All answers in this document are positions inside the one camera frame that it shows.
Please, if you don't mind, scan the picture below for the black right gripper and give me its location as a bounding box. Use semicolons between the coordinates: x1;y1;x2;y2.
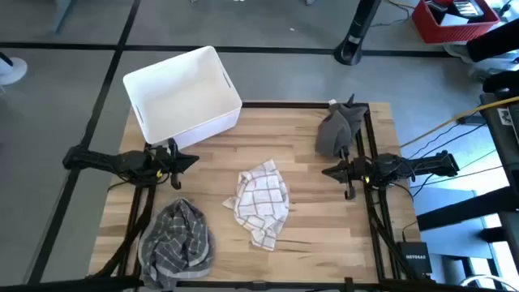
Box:
322;148;376;201

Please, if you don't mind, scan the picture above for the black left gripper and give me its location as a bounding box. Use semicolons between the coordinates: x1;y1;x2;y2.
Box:
152;137;200;191

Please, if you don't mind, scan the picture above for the plain grey towel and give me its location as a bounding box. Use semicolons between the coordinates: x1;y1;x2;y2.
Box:
315;93;369;159

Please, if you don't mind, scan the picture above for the white red-checked towel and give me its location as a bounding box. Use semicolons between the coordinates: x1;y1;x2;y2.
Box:
221;159;290;252

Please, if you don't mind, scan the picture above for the dark grey checked towel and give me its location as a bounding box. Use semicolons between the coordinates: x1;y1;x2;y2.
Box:
137;197;216;291

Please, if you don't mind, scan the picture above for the white plastic storage bin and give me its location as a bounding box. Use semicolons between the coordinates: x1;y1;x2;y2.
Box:
122;45;243;150

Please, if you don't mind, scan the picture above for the black tower stand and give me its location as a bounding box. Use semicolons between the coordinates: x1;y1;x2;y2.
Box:
333;0;383;67

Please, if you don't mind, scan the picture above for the grey floor power strip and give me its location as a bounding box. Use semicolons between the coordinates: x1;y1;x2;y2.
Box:
457;114;487;125

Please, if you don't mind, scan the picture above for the black desk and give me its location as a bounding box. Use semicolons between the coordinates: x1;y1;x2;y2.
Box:
416;92;519;292

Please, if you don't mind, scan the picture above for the red plastic crate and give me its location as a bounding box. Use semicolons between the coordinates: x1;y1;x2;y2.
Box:
412;0;500;45

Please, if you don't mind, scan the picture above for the white paper sheet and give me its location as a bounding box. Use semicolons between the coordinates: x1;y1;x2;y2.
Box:
440;13;470;28

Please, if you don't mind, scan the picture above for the grey furniture leg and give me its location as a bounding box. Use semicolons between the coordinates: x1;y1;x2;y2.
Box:
52;0;76;34

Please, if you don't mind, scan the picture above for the person's white shoe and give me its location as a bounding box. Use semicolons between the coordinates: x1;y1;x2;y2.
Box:
0;52;28;86

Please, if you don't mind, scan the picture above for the person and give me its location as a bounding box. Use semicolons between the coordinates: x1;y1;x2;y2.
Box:
444;18;519;95

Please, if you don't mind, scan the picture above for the black striped device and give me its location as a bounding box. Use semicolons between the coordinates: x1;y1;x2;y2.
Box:
453;0;485;17

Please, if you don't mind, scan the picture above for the black aluminium table frame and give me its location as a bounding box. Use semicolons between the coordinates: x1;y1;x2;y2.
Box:
0;101;447;292

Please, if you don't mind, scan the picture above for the black Netgear network switch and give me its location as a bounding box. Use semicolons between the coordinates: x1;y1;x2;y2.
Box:
396;241;433;275

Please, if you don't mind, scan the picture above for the yellow cable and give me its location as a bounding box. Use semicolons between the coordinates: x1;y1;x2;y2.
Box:
399;96;519;149

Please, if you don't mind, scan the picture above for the white cable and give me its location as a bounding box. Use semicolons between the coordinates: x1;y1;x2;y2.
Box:
457;274;513;292

